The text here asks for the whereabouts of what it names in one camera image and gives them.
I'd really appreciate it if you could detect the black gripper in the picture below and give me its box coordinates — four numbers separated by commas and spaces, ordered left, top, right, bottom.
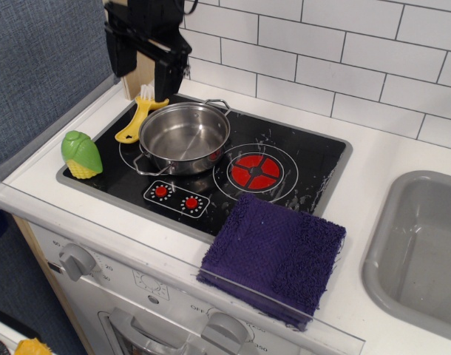
104, 1, 192, 101

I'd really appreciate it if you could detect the stainless steel pot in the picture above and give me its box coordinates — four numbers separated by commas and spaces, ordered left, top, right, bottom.
133, 99, 231, 176

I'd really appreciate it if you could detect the yellow dish brush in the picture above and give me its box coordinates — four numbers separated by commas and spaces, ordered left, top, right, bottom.
115, 84, 169, 144

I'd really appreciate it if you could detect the green yellow toy corn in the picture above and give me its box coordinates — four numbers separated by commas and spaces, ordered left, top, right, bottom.
61, 130, 104, 180

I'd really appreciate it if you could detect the black toy stovetop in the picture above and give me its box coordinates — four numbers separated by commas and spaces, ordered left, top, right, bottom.
57, 104, 352, 243

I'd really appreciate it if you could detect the grey left oven knob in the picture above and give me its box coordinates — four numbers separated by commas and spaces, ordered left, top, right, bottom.
59, 243, 96, 282

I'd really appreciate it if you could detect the grey oven knob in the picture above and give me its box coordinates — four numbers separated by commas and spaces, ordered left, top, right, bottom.
201, 313, 249, 354
59, 243, 96, 282

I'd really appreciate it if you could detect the purple towel cloth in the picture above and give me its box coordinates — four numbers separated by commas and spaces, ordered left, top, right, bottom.
197, 194, 346, 330

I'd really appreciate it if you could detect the grey right oven knob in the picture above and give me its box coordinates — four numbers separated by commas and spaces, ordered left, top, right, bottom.
201, 313, 249, 354

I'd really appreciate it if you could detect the yellow object bottom left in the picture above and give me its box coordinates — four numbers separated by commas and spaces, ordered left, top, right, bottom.
14, 338, 52, 355

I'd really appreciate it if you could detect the grey sink basin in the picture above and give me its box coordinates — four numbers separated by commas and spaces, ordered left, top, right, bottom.
362, 171, 451, 339

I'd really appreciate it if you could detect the grey oven door handle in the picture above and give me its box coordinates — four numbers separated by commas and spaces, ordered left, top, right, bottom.
109, 308, 201, 354

